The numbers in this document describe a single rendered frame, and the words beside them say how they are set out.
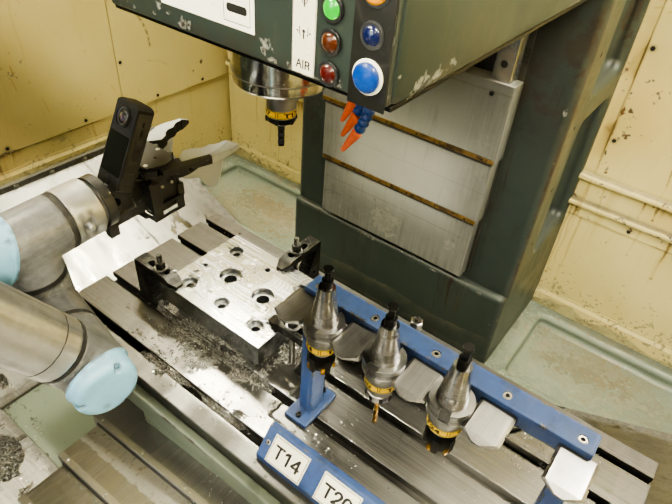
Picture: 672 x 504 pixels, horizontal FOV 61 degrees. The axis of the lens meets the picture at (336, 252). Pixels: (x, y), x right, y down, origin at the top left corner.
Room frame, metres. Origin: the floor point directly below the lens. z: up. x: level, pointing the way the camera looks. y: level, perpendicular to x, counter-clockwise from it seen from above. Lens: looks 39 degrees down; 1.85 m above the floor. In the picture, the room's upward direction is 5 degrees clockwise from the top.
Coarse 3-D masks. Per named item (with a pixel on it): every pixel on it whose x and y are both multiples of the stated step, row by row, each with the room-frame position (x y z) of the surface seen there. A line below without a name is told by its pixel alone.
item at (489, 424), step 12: (480, 408) 0.47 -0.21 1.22; (492, 408) 0.47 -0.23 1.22; (468, 420) 0.45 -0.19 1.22; (480, 420) 0.45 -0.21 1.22; (492, 420) 0.46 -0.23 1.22; (504, 420) 0.46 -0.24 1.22; (516, 420) 0.46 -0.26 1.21; (468, 432) 0.43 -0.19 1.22; (480, 432) 0.44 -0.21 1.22; (492, 432) 0.44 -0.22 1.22; (504, 432) 0.44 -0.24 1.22; (480, 444) 0.42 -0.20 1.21; (492, 444) 0.42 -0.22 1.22
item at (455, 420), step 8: (432, 392) 0.48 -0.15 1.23; (472, 392) 0.49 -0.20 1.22; (432, 400) 0.47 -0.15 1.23; (472, 400) 0.48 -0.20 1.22; (432, 408) 0.46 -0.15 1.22; (440, 408) 0.46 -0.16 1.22; (472, 408) 0.46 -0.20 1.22; (432, 416) 0.46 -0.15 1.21; (440, 416) 0.46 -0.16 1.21; (448, 416) 0.46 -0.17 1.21; (456, 416) 0.45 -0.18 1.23; (464, 416) 0.45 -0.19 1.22; (448, 424) 0.45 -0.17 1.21; (456, 424) 0.45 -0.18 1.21
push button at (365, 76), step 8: (360, 64) 0.54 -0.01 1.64; (368, 64) 0.53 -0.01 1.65; (360, 72) 0.53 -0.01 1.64; (368, 72) 0.53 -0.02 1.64; (376, 72) 0.53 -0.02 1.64; (360, 80) 0.53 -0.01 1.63; (368, 80) 0.53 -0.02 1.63; (376, 80) 0.53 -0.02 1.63; (360, 88) 0.53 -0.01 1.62; (368, 88) 0.53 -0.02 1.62; (376, 88) 0.53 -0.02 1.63
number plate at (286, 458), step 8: (280, 440) 0.56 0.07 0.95; (272, 448) 0.56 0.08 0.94; (280, 448) 0.55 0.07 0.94; (288, 448) 0.55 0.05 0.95; (296, 448) 0.55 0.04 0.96; (272, 456) 0.55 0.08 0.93; (280, 456) 0.54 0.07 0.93; (288, 456) 0.54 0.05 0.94; (296, 456) 0.54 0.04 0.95; (304, 456) 0.54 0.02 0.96; (272, 464) 0.54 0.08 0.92; (280, 464) 0.53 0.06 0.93; (288, 464) 0.53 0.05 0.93; (296, 464) 0.53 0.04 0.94; (304, 464) 0.53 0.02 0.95; (288, 472) 0.52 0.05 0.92; (296, 472) 0.52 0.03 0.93; (304, 472) 0.52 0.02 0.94; (296, 480) 0.51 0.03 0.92
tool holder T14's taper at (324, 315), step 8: (320, 288) 0.60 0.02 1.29; (320, 296) 0.59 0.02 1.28; (328, 296) 0.59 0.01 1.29; (336, 296) 0.60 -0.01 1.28; (320, 304) 0.59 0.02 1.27; (328, 304) 0.59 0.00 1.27; (336, 304) 0.60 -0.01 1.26; (312, 312) 0.60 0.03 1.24; (320, 312) 0.59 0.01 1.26; (328, 312) 0.59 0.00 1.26; (336, 312) 0.60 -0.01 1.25; (312, 320) 0.59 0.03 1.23; (320, 320) 0.58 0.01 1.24; (328, 320) 0.58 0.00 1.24; (336, 320) 0.59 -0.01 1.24; (320, 328) 0.58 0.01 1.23; (328, 328) 0.58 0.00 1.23
